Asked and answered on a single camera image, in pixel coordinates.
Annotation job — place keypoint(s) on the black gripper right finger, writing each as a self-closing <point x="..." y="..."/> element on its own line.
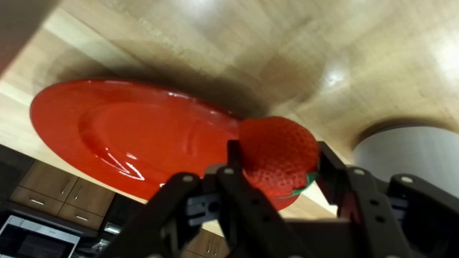
<point x="349" y="191"/>

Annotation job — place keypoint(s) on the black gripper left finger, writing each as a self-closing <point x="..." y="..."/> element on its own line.
<point x="244" y="195"/>

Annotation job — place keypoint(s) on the red toy strawberry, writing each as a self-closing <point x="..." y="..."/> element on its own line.
<point x="277" y="148"/>

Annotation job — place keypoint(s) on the red plate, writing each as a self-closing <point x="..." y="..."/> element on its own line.
<point x="134" y="134"/>

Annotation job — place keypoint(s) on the small white can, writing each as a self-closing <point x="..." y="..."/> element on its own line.
<point x="417" y="152"/>

